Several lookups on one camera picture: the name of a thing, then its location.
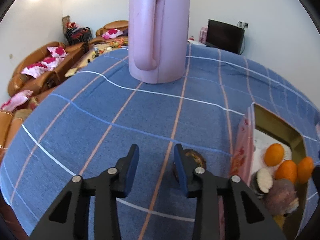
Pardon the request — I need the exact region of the yellow-green kiwi fruit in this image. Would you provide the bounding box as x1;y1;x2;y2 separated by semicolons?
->
273;215;286;229

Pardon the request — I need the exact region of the pink electric kettle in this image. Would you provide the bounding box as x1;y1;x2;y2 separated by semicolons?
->
129;0;190;84

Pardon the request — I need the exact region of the orange leather sofa left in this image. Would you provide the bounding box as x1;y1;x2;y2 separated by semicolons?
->
7;41;89;98

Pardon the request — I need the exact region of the pink rectangular tin box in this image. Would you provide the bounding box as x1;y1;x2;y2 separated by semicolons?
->
229;103;313;239

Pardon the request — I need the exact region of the wall power socket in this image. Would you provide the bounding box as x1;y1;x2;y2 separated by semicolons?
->
237;21;248;29

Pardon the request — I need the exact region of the small orange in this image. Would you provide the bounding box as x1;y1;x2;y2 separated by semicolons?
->
274;160;297;185
297;157;314;184

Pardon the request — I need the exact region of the black television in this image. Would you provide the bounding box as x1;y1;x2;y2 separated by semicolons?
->
205;20;245;55

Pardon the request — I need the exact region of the round purple passion fruit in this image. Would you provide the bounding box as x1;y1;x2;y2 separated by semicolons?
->
264;179;298;216

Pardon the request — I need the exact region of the pink floral cushion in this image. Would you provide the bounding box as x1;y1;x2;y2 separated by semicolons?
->
47;46;68;58

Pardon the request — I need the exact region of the coffee table with snacks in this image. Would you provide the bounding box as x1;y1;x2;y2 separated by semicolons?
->
65;36;129;78

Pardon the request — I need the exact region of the large orange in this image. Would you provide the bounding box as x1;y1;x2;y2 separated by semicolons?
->
264;143;285;167

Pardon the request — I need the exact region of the blue checked tablecloth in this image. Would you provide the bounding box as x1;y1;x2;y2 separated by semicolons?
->
1;44;319;239

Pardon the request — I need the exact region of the printed paper leaflet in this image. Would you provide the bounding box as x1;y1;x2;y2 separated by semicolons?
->
251;129;292;175

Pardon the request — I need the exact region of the dark mangosteen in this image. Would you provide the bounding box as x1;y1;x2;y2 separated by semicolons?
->
172;148;207;183

